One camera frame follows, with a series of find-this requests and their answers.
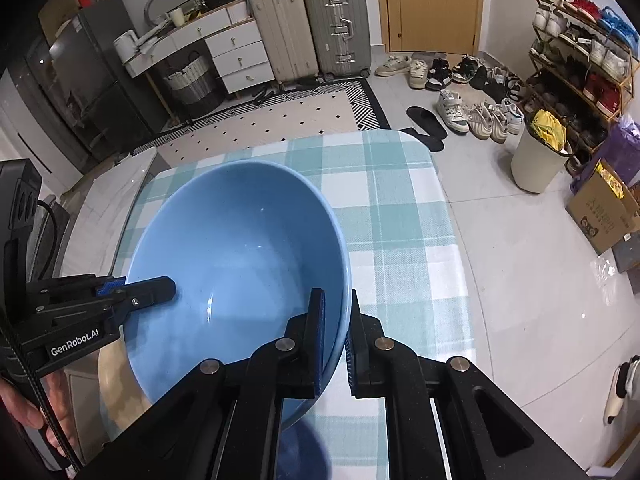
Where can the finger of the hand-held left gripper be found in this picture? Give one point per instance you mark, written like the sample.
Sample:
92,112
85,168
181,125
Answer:
110,288
150,292

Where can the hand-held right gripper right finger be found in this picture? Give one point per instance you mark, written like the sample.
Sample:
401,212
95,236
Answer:
352,355

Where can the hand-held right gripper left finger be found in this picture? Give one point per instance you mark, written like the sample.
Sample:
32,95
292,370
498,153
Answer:
317,350

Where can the large cream plate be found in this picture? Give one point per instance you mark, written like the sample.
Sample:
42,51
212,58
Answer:
117,390

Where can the light blue bowl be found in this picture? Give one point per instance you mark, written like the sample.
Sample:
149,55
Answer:
240,260

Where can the person's left hand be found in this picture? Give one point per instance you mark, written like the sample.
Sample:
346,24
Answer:
20,405

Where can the white marble coffee table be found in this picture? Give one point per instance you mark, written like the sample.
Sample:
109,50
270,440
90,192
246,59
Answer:
105,205

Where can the teal checkered tablecloth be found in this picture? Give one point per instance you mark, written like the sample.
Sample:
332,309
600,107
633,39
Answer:
400,260

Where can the grey refrigerator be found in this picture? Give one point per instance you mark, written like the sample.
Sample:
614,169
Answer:
105,85

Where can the dark glass cabinet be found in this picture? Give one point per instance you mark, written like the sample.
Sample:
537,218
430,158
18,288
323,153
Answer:
35,90

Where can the cream rug with black border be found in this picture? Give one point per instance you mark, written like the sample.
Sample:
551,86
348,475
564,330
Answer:
275,120

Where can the woven laundry basket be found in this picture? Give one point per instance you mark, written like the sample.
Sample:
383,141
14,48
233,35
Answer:
190,80

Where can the black slipper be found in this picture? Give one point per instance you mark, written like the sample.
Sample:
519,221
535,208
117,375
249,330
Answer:
427,121
425,141

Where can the white paper towel roll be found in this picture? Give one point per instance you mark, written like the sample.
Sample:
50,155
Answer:
125,45

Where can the white desk with drawers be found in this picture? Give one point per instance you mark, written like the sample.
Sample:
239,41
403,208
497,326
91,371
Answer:
235,50

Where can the cream trash bin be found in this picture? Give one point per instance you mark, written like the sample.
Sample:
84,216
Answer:
535,165

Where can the white and black object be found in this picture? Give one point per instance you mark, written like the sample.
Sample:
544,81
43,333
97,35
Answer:
617,390

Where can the brown wooden cabinet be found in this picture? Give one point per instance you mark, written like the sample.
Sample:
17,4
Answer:
57,17

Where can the white cup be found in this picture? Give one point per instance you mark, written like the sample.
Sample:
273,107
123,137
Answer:
175,16

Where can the open cardboard box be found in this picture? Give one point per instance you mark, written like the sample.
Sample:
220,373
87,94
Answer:
597,215

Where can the row of loose shoes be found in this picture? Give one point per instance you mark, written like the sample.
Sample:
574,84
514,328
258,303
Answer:
475,95

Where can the beige suitcase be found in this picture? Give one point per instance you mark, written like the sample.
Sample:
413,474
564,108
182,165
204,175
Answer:
285,35

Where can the dark grey box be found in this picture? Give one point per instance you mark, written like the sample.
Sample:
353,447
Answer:
627,256

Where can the yellow plastic bag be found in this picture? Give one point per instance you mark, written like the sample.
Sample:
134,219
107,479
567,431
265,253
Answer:
549,130

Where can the silver suitcase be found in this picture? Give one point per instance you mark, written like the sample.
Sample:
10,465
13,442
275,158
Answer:
337,30

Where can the purple plastic bag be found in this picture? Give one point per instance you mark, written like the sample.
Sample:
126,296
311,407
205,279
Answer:
620,142

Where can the wooden door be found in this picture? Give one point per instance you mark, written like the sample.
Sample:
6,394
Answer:
430,5

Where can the wooden shoe rack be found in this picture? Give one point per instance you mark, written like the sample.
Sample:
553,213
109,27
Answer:
622,87

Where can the group of stored sneakers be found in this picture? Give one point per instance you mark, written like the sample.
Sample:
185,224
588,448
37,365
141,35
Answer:
595,55

